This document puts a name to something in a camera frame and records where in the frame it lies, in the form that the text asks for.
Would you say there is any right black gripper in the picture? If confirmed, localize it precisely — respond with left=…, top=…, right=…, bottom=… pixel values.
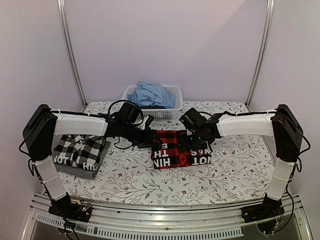
left=177, top=130, right=208, bottom=152

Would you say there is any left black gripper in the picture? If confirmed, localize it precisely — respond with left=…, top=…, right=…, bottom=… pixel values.
left=121, top=122, right=163, bottom=149

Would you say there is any red black plaid shirt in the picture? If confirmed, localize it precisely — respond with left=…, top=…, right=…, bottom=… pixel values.
left=150, top=130, right=212, bottom=170

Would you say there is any black white plaid shirt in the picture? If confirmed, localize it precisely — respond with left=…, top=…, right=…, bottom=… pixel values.
left=52, top=135, right=110, bottom=172

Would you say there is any grey shirt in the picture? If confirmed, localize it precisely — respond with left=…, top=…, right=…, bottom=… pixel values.
left=54, top=149, right=108, bottom=180

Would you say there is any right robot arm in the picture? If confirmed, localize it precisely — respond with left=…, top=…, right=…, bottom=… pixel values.
left=178, top=104, right=304, bottom=218

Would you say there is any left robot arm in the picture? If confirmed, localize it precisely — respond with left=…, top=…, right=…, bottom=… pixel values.
left=20, top=102, right=162, bottom=217

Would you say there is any white plastic basket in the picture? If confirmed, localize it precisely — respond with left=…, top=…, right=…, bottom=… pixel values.
left=122, top=84, right=183, bottom=120

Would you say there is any blue shirt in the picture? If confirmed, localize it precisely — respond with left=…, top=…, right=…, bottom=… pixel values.
left=127, top=81, right=176, bottom=109

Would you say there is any floral tablecloth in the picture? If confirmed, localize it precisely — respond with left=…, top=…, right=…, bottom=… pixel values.
left=44, top=100, right=285, bottom=206

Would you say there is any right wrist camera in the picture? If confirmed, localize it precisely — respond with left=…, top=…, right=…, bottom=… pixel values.
left=179, top=107, right=207, bottom=132

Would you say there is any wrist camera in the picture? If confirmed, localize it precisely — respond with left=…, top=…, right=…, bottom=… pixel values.
left=114, top=102, right=154, bottom=130
left=179, top=107, right=207, bottom=132

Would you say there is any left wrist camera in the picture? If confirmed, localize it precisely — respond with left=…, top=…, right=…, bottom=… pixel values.
left=114, top=102, right=154, bottom=130

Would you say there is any aluminium front rail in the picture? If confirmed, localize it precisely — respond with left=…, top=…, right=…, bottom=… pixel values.
left=21, top=193, right=315, bottom=240

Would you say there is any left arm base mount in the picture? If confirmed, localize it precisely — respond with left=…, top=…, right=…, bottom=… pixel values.
left=48, top=193, right=92, bottom=223

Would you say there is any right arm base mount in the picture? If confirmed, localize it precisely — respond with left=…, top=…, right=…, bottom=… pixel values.
left=241, top=196, right=285, bottom=235

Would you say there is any left aluminium post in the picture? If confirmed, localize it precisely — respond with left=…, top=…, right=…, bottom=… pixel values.
left=56, top=0, right=88, bottom=107

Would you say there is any aluminium post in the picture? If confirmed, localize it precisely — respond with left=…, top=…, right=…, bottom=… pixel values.
left=56, top=0, right=88, bottom=107
left=245, top=0, right=275, bottom=109

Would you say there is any right aluminium post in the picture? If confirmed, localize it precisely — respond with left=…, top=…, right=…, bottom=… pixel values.
left=245, top=0, right=275, bottom=109

